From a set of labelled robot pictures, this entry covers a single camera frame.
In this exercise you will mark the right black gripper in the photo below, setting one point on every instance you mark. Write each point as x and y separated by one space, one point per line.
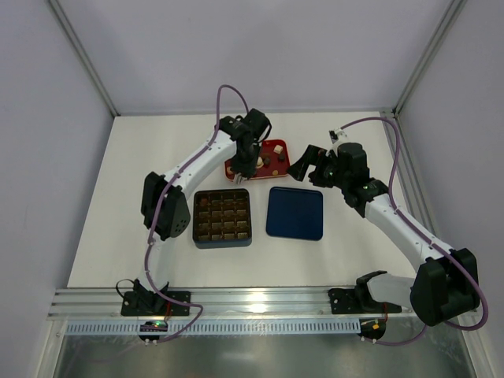
313 167

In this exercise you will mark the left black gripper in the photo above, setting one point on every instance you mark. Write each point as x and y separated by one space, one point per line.
244 166

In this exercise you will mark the white round chocolate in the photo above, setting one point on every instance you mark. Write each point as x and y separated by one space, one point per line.
260 162

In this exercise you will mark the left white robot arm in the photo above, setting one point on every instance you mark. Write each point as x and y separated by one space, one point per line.
165 206

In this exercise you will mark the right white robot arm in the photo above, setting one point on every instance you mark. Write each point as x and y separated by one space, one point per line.
445 283

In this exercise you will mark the beige cube chocolate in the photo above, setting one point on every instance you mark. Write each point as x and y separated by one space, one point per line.
279 149

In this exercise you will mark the blue chocolate box with insert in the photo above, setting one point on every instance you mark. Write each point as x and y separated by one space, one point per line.
225 222

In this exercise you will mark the red rectangular tray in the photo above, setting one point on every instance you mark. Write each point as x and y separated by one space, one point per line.
267 151

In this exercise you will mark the blue box lid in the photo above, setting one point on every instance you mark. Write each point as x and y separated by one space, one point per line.
295 213

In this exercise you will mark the aluminium rail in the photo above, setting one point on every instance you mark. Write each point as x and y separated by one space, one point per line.
94 303

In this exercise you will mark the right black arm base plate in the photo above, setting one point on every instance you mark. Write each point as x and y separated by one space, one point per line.
346 301

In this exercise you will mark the slotted cable duct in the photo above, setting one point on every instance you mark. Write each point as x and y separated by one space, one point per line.
300 326

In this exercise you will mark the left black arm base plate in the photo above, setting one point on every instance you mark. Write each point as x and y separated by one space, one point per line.
150 304

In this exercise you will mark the right frame post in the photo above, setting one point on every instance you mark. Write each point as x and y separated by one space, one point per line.
440 33

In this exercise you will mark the frame post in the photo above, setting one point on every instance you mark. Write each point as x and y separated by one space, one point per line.
440 33
68 30

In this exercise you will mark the left frame post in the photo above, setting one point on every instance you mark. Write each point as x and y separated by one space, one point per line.
68 30

